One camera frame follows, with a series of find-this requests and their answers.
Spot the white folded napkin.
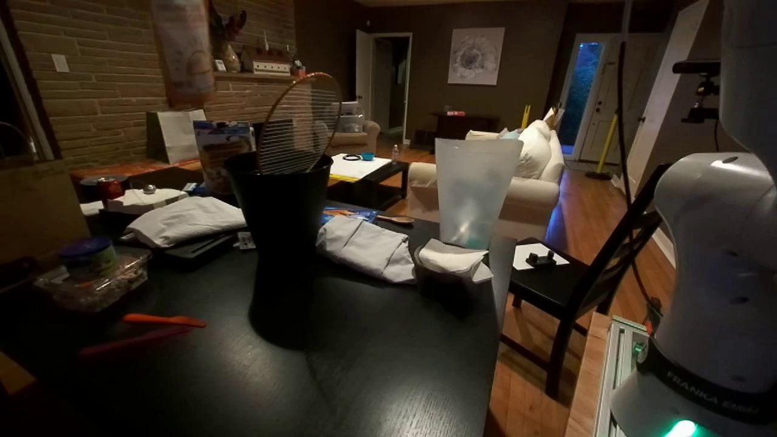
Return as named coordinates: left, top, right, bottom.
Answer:
left=415, top=238, right=492, bottom=283

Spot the white folded cloth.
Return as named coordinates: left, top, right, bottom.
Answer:
left=124, top=196, right=245, bottom=248

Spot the badminton racket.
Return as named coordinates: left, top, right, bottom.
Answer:
left=254, top=70, right=342, bottom=175

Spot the colourful picture box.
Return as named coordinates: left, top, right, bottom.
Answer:
left=194, top=121, right=253, bottom=193

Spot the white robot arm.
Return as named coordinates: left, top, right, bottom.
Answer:
left=610, top=0, right=777, bottom=437

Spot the clear plastic food container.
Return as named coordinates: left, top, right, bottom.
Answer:
left=35, top=238, right=151, bottom=312

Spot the dark coffee table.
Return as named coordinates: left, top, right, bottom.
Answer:
left=328, top=152, right=409, bottom=210

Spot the red pen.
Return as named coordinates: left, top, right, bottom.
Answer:
left=122, top=312, right=206, bottom=329

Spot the wall light switch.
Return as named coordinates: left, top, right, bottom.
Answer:
left=52, top=54, right=70, bottom=72

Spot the framed wall picture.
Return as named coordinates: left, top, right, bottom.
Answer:
left=447, top=27, right=504, bottom=85

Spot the white board on bench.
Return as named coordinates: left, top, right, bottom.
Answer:
left=157, top=108, right=206, bottom=162

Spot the tall black vase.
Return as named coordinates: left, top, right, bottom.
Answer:
left=225, top=150, right=333, bottom=349

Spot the black wooden chair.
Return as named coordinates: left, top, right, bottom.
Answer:
left=503, top=165, right=666, bottom=397

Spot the white sofa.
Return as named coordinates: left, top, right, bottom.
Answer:
left=409, top=107, right=563, bottom=233

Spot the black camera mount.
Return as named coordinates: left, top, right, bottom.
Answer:
left=673, top=61, right=721, bottom=123

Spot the crumpled white paper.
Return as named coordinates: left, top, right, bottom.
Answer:
left=319, top=216, right=415, bottom=283

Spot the frosted white plastic container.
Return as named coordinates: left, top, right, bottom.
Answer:
left=435, top=138, right=521, bottom=248

